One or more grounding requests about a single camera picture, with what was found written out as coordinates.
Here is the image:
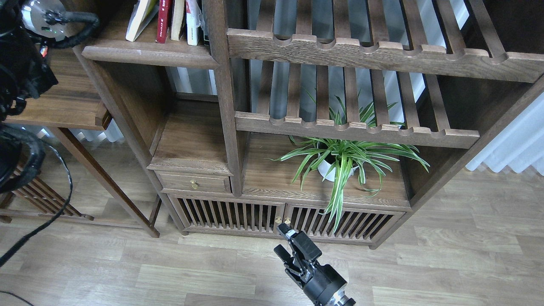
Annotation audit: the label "dark wooden bookshelf cabinet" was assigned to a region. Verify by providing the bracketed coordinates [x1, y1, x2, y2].
[63, 0, 543, 248]

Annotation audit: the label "white curtain right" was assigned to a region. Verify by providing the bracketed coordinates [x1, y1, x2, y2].
[466, 94, 544, 176]

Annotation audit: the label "brown wooden side table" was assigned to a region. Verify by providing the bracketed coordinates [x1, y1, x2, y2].
[6, 49, 161, 238]

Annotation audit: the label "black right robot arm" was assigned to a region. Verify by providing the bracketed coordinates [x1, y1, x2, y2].
[274, 223, 356, 306]

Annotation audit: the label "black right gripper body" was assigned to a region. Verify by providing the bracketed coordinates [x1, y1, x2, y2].
[284, 231, 348, 306]

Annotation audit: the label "spider plant green leaves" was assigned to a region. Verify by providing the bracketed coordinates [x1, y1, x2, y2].
[270, 87, 431, 232]

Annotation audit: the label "white curtain behind shelf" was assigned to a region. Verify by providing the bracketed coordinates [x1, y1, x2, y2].
[167, 0, 469, 121]

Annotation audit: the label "red cover book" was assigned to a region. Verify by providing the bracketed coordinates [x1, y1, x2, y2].
[156, 0, 173, 43]

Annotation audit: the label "white plant pot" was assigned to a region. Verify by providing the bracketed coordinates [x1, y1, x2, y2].
[318, 154, 342, 182]

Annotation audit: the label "slatted wooden rack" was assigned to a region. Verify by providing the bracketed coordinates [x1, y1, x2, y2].
[0, 176, 94, 223]

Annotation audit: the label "white red upright book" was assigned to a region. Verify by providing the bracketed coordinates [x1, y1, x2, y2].
[185, 0, 203, 46]

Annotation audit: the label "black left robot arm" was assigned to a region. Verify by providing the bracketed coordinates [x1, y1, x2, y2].
[0, 0, 100, 193]

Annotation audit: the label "black floor cable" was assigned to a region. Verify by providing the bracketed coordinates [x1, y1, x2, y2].
[0, 290, 34, 306]

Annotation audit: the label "dark upright book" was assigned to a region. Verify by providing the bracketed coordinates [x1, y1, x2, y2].
[199, 0, 210, 46]

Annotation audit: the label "tan upright book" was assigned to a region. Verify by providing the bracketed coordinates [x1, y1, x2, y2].
[170, 0, 185, 41]

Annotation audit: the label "yellow green cover book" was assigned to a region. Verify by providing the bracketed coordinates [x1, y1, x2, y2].
[125, 0, 159, 41]

